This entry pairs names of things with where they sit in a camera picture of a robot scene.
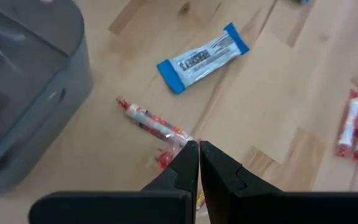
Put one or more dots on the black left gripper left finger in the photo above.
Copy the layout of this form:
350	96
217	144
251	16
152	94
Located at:
120	208

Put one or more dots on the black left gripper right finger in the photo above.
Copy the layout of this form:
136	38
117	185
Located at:
275	208

